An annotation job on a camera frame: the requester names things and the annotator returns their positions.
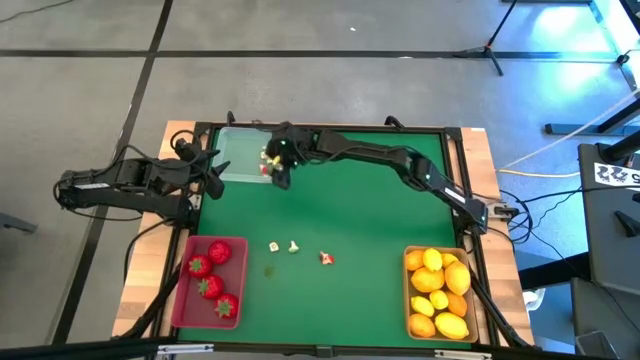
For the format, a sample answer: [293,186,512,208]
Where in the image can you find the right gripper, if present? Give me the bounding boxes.
[266,122,305,190]

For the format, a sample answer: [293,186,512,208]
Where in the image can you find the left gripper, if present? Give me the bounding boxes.
[192,159,232,201]

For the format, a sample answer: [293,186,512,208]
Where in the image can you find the clear plastic basket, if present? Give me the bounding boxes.
[212,126,277,185]

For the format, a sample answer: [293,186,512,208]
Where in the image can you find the red toy tomato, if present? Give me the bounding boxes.
[197,274,225,301]
[214,293,240,319]
[207,240,233,265]
[187,254,213,279]

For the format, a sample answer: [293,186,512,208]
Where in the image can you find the orange citrus fruit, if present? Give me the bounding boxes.
[404,249,426,272]
[408,313,437,339]
[410,266,445,294]
[445,291,469,318]

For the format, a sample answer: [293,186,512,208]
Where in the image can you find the large yellow-orange lemon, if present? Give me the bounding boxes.
[444,260,472,297]

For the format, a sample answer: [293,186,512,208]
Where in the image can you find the large yellow lemon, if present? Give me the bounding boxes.
[434,312,471,341]

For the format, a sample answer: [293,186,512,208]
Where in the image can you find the green table mat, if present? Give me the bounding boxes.
[177,128,475,350]

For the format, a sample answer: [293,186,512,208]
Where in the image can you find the red plastic basket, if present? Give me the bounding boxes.
[170,235,250,330]

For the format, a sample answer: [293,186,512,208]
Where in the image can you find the grey chair base leg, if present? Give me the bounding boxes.
[0,212,39,235]

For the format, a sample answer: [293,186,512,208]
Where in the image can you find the yellow plastic basket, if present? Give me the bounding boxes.
[402,244,480,344]

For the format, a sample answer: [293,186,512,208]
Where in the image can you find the black tripod stand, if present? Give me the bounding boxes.
[452,0,521,77]

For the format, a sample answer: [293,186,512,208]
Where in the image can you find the black stand base bar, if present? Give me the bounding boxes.
[543,97,640,137]

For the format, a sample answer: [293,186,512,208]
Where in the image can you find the white printed marker tag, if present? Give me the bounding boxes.
[593,162,640,188]

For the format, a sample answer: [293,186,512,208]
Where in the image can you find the grey side desk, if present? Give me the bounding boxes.
[577,142,640,296]

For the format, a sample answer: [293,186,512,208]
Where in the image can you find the grey plastic bin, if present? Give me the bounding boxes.
[574,329,620,360]

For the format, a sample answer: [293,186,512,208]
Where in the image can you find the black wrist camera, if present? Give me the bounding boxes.
[174,137,197,162]

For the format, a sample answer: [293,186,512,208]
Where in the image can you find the black aluminium table frame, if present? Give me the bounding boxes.
[149,110,504,359]

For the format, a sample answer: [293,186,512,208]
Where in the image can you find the black frame brace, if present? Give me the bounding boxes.
[113,264,182,341]
[469,272,534,350]

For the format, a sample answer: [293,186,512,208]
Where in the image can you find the silver metal bracket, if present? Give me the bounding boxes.
[156,343,215,357]
[433,349,494,360]

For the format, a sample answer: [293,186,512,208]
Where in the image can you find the black cable bundle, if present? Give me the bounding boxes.
[492,187,594,251]

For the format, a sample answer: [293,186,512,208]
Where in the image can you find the yellow floor cable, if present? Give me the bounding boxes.
[497,168,582,180]

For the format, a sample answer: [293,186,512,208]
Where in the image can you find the white floor cable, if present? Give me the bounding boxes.
[499,87,640,170]

